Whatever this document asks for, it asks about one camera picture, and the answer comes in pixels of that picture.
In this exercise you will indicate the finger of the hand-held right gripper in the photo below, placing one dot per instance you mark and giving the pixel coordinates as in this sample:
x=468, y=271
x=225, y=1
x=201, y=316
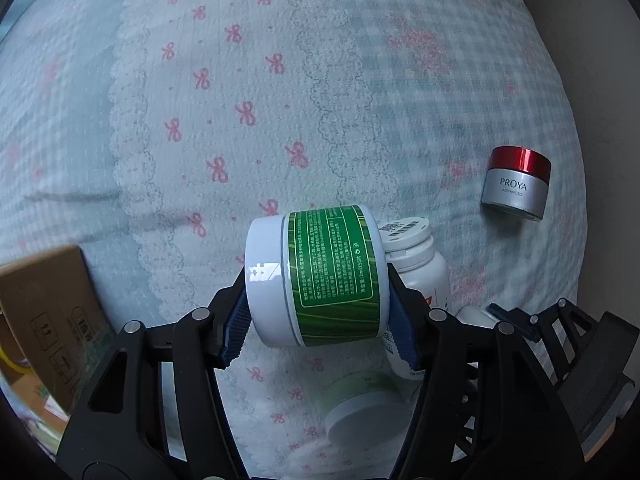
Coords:
x=515, y=317

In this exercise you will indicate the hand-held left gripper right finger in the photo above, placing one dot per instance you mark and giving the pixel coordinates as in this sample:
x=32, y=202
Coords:
x=404, y=327

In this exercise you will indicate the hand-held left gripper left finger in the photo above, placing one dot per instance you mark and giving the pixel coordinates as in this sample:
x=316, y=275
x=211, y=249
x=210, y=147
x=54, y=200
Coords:
x=235, y=327

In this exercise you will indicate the white jar with green label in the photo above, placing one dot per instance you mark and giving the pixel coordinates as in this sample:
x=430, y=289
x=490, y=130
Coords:
x=320, y=275

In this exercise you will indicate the white bottle with printed label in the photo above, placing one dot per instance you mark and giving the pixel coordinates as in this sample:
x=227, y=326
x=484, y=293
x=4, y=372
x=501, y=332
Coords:
x=397, y=355

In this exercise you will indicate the small white bottle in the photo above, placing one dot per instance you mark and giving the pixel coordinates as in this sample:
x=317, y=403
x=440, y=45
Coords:
x=477, y=316

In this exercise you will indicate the white bottle with barcode cap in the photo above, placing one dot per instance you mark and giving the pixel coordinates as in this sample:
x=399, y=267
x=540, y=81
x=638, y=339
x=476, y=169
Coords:
x=417, y=255

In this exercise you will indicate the small pale green jar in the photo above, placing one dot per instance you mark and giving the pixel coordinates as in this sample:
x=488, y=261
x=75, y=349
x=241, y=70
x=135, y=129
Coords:
x=362, y=410

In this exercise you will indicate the silver jar with red lid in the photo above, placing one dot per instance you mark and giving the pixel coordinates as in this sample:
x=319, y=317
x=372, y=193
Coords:
x=517, y=185

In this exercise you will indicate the brown cardboard box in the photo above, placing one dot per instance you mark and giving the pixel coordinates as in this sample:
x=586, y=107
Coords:
x=47, y=320

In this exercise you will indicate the bow-printed bed sheet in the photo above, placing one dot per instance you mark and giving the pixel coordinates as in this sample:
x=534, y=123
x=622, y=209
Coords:
x=310, y=95

